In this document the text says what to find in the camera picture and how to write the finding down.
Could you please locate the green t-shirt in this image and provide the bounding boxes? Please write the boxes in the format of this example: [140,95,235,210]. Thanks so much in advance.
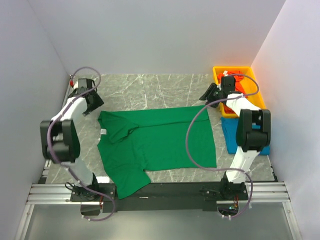
[97,105,217,199]

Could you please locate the purple cable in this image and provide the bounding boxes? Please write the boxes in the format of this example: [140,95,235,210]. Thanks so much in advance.
[185,73,261,221]
[47,66,116,222]

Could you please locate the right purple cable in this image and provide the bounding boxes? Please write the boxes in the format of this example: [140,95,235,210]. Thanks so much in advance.
[185,73,261,221]

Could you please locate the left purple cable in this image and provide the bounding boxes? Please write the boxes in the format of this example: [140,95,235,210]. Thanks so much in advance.
[47,66,116,222]

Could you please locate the yellow plastic bin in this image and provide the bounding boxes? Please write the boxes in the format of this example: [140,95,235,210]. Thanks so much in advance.
[212,66,266,118]

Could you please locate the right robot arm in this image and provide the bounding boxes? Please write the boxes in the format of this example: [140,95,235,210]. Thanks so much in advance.
[199,74,271,199]

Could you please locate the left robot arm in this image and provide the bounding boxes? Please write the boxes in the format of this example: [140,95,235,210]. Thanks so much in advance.
[40,78,104,201]

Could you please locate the aluminium frame rail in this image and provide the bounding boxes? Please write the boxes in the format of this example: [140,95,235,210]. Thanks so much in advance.
[26,182,291,205]

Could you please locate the blue folded t-shirt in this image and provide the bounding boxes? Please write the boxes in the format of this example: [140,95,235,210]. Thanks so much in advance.
[220,117,270,156]

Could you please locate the black base beam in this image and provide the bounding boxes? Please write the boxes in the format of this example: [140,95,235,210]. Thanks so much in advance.
[64,181,249,216]

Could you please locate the orange t-shirt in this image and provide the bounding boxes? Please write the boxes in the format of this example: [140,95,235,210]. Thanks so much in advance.
[217,70,245,114]

